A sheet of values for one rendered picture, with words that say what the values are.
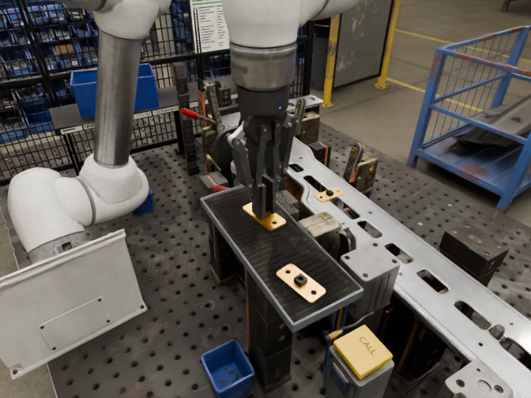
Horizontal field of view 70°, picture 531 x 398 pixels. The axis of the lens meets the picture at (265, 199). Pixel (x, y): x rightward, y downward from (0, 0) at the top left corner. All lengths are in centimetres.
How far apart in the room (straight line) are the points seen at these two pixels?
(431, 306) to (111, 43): 94
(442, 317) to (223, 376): 55
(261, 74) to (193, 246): 97
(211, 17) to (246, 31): 137
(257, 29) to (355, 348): 45
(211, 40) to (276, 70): 138
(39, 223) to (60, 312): 24
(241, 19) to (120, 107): 67
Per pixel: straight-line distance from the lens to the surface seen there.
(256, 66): 52
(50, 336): 118
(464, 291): 95
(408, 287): 91
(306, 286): 65
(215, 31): 189
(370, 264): 78
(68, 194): 120
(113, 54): 107
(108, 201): 123
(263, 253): 70
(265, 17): 50
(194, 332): 117
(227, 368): 110
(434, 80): 302
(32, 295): 108
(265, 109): 54
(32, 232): 118
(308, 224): 89
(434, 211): 168
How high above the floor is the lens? 165
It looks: 36 degrees down
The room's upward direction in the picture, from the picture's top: straight up
